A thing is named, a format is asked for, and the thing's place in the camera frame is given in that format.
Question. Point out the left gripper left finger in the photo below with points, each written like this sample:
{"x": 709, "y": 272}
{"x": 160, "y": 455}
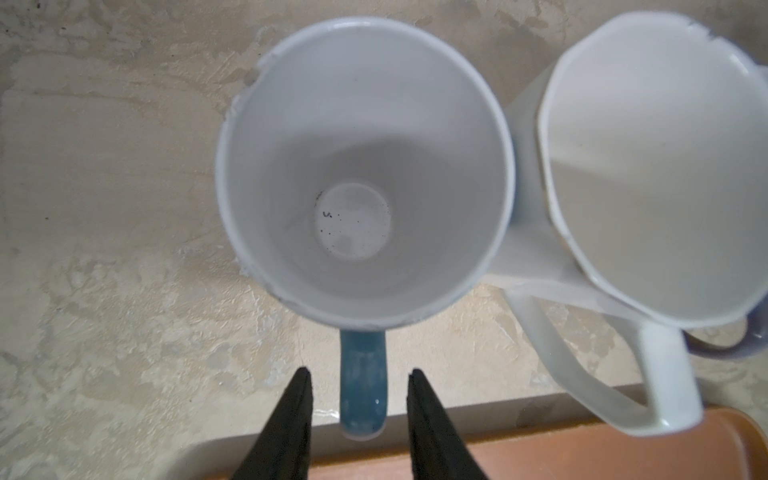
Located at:
{"x": 282, "y": 450}

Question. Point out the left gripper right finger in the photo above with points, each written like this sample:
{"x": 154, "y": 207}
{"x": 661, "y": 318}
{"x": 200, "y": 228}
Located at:
{"x": 436, "y": 449}

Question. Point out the blue patterned mug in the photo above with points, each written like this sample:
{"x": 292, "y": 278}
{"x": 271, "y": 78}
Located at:
{"x": 366, "y": 181}

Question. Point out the white faceted mug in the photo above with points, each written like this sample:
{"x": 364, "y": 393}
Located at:
{"x": 641, "y": 194}

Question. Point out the brown serving tray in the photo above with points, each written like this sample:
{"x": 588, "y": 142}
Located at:
{"x": 539, "y": 440}

